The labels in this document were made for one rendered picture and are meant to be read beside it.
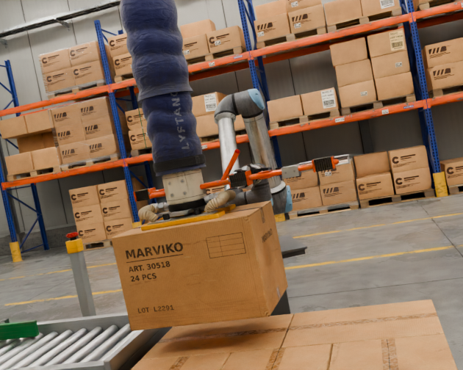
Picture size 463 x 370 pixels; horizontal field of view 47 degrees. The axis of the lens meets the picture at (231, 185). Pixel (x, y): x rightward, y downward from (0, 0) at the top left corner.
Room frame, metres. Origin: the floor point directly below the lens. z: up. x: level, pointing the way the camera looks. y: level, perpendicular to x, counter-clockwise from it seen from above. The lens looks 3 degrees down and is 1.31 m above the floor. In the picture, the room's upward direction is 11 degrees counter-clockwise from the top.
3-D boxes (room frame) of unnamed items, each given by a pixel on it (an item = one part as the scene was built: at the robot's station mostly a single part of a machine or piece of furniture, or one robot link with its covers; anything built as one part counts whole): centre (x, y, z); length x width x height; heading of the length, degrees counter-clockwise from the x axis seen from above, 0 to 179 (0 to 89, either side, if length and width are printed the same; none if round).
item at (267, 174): (2.35, -0.02, 1.20); 0.93 x 0.30 x 0.04; 75
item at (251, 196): (2.52, -0.12, 1.08); 0.12 x 0.09 x 0.12; 79
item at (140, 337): (2.37, 0.52, 0.58); 0.70 x 0.03 x 0.06; 165
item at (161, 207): (2.28, 0.20, 1.13); 0.34 x 0.25 x 0.06; 75
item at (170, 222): (2.19, 0.22, 1.09); 0.34 x 0.10 x 0.05; 75
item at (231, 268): (2.28, 0.18, 0.87); 0.60 x 0.40 x 0.40; 73
